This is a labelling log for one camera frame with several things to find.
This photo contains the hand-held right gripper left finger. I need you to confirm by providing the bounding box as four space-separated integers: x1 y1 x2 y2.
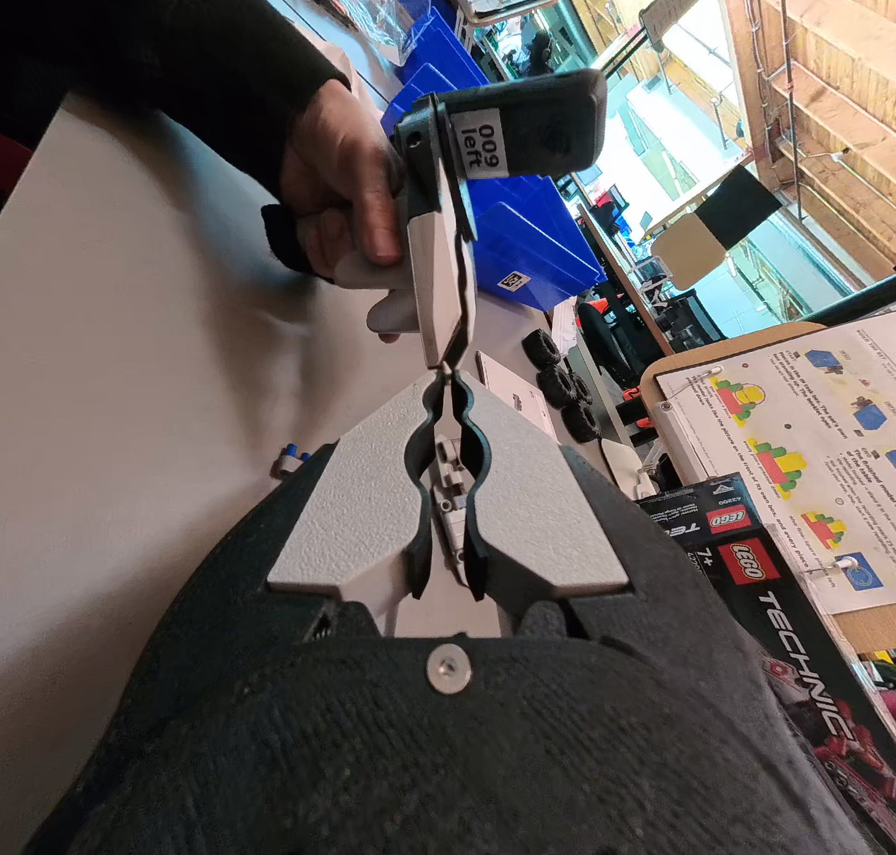
268 371 449 601

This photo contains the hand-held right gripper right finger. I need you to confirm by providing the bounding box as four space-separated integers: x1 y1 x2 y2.
451 371 630 601

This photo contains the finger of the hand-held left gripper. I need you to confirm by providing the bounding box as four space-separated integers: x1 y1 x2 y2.
441 175 480 369
408 168 468 368

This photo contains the grey toy brick assembly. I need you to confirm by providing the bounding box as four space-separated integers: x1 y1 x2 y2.
430 435 471 586

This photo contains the person's left forearm black sleeve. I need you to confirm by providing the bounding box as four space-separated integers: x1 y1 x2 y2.
0 0 351 195

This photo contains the grey desk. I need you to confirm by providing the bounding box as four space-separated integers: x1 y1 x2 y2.
0 0 634 855

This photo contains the person's left hand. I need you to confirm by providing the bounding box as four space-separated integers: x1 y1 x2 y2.
280 81 409 345

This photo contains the blue plastic bin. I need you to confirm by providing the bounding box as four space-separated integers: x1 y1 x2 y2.
381 63 492 143
400 7 471 73
468 175 609 314

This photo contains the black toy tyre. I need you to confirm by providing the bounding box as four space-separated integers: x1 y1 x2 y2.
537 365 593 408
560 400 603 443
521 329 565 371

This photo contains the white curved plastic part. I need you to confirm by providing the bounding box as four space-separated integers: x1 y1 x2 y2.
600 438 645 499

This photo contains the white paper leaflet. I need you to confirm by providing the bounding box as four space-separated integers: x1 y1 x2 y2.
475 350 559 444

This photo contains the black office chair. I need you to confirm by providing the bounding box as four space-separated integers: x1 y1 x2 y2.
577 301 635 387

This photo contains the sign on stand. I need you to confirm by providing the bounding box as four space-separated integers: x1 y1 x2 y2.
640 0 701 52

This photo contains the clear plastic bag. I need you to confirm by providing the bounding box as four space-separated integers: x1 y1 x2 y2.
307 0 436 66

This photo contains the black and beige panel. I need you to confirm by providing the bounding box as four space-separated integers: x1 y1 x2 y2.
650 165 783 290

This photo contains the brick building guide poster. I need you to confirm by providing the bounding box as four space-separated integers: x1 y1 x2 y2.
655 312 896 618

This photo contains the black toy set box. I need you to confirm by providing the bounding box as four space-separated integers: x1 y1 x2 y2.
636 473 896 855

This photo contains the printed instruction sheet board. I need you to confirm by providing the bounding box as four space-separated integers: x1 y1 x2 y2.
640 321 896 654

